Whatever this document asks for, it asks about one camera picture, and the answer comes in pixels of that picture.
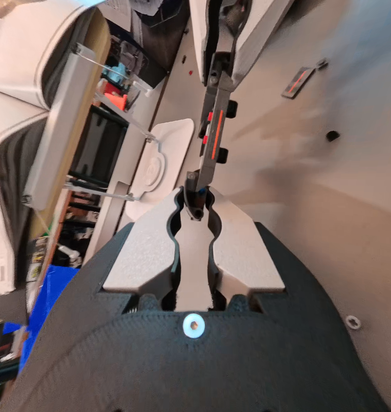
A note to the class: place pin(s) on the dark printed lego box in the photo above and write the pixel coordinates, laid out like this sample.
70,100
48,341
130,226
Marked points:
163,41

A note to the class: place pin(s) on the silver table screw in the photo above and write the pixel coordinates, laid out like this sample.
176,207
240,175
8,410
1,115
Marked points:
353,322

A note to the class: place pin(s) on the cluttered storage shelf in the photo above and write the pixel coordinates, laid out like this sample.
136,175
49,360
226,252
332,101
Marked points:
82,212

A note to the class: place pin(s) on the white base book stand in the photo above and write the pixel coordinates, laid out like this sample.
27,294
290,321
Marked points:
169,144

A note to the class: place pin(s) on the black box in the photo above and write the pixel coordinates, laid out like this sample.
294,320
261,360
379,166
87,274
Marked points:
95,148

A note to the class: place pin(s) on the blue storage bin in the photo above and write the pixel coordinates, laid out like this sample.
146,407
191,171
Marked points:
47,299

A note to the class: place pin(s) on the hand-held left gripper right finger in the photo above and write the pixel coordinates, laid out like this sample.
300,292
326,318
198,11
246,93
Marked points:
243,251

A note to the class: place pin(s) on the red storage bin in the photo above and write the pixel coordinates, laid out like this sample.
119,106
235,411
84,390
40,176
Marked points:
116,98

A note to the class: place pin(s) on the grey orange-striped lego tile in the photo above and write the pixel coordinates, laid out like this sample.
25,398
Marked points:
298,82

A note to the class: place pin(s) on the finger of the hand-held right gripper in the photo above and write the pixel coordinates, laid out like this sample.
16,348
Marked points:
198,25
263,25

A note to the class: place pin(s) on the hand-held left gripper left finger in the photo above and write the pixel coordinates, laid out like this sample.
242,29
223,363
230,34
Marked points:
144,251

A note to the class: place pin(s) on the grey black lego technic model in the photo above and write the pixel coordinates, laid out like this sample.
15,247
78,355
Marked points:
216,135

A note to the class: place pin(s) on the small grey lego plate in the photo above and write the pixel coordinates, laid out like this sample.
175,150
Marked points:
333,135

